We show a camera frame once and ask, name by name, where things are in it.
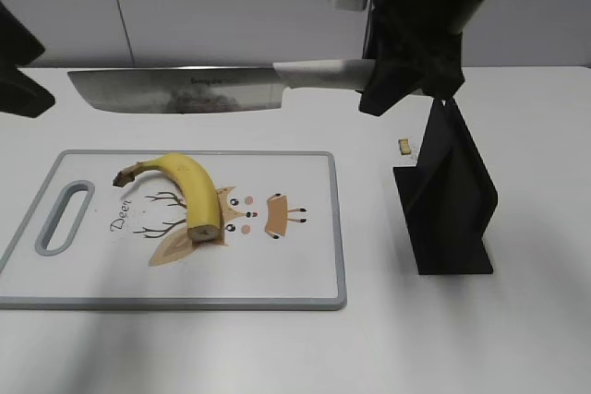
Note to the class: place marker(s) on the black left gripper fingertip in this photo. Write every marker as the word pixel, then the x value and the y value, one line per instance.
pixel 20 94

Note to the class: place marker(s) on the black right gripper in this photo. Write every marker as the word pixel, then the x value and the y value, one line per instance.
pixel 416 45

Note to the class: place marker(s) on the knife with white handle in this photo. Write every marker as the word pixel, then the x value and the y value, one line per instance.
pixel 221 89

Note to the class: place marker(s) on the small banana scrap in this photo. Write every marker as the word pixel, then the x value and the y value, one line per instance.
pixel 404 146

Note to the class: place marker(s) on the yellow banana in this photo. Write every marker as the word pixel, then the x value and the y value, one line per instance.
pixel 204 221

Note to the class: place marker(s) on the black knife stand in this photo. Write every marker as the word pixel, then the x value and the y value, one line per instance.
pixel 448 197

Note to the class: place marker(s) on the white grey-rimmed cutting board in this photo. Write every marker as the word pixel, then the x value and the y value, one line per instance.
pixel 85 244

